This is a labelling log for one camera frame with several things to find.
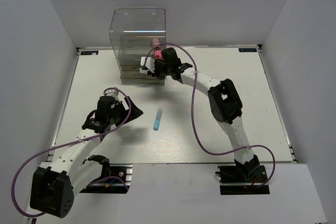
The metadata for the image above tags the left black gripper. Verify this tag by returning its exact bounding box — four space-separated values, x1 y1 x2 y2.
109 96 143 127

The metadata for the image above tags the left blue corner label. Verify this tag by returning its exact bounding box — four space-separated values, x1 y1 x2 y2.
80 50 99 56

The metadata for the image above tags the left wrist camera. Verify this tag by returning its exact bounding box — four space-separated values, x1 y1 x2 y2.
103 88 119 100

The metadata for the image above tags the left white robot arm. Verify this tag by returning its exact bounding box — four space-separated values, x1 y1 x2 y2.
29 95 143 218

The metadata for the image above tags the right blue corner label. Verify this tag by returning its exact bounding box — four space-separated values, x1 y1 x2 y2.
238 48 257 52

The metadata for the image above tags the blue highlighter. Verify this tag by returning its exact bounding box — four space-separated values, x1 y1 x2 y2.
153 108 163 131

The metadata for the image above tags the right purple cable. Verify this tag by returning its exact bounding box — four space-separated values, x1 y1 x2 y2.
145 43 276 188

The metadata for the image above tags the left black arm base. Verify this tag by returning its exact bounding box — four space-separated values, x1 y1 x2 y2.
80 155 133 194

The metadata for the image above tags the purple cable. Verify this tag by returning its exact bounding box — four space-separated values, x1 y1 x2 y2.
145 43 276 188
12 89 131 217

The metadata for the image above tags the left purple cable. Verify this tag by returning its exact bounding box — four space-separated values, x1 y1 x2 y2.
12 89 131 217

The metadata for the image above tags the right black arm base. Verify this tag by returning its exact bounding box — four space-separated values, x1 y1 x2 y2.
215 165 270 196

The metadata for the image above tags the blue corner label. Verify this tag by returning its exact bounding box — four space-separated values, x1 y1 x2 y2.
238 48 257 52
80 50 99 56

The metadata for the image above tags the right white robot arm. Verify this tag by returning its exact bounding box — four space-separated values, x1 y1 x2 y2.
141 48 259 182

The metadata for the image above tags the pink capped marker bottle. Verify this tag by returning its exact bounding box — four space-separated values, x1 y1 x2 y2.
152 38 163 59

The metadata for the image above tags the clear acrylic drawer organizer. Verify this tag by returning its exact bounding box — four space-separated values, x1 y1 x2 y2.
109 7 166 85

